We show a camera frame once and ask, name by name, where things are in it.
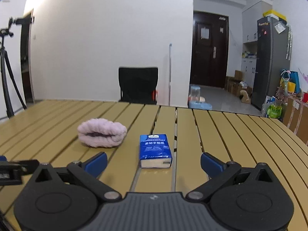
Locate blue gift bag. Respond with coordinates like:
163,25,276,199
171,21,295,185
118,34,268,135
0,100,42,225
280,69,301,94

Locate dark wooden door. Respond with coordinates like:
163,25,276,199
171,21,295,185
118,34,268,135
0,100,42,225
190,11,229,88

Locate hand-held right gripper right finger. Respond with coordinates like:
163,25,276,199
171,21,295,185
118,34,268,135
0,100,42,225
186,152,276,201

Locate lavender fuzzy cloth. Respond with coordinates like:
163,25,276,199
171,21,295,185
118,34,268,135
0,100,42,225
77,119,127,148

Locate black folding chair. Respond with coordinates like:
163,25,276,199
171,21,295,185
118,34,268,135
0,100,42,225
118,66,159,105

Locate tan fluffy dog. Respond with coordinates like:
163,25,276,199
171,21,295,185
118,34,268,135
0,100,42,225
239,90,251,103

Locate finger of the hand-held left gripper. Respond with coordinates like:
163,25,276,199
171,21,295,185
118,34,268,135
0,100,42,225
0,156,40,186

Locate white cabinet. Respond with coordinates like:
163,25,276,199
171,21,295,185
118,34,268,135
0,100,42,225
241,1,263,88

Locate small cardboard boxes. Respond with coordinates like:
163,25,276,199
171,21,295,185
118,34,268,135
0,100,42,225
225,70,252,97

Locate blue tissue pack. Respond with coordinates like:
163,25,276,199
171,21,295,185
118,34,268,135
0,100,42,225
139,133,173,169

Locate black camera tripod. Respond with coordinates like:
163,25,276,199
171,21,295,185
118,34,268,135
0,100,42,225
0,17,35,119

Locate green plastic bag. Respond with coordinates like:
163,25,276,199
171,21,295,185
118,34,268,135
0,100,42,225
266,101,283,119

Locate grey refrigerator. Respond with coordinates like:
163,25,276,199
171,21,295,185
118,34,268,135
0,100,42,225
251,16,291,111

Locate large cardboard box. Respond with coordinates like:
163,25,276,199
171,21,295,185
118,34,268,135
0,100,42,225
282,96,308,146

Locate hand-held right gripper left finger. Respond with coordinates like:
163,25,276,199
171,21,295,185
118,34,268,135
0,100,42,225
31,152,121,201

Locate white mop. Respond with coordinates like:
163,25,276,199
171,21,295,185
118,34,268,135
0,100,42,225
168,43,172,106

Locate blue pet water dispenser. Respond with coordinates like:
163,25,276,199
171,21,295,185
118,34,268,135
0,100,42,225
188,84,213,109

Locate yellow box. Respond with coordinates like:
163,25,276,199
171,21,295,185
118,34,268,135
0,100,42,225
262,10,287,22

